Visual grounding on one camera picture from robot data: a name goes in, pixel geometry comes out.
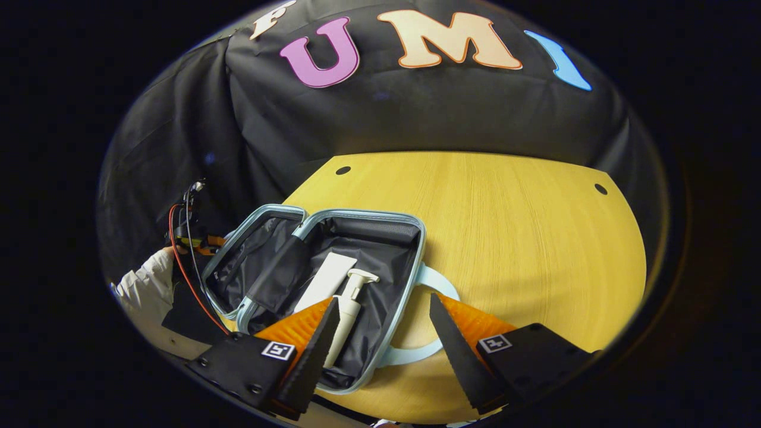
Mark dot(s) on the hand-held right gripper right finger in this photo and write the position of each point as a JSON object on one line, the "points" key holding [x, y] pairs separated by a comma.
{"points": [[458, 356]]}

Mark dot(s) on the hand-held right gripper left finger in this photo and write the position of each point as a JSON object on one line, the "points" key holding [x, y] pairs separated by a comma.
{"points": [[315, 356]]}

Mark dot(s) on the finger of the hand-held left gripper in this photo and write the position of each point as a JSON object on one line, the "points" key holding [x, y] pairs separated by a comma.
{"points": [[209, 242]]}

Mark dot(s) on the white pump bottle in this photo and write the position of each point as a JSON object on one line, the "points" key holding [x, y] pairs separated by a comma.
{"points": [[349, 309]]}

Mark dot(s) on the white squeeze tube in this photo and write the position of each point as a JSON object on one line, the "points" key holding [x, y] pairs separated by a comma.
{"points": [[327, 279]]}

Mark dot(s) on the light blue suitcase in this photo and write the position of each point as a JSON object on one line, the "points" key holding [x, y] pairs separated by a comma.
{"points": [[380, 261]]}

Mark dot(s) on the black backdrop cloth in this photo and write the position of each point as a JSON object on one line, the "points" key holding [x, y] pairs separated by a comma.
{"points": [[416, 113]]}

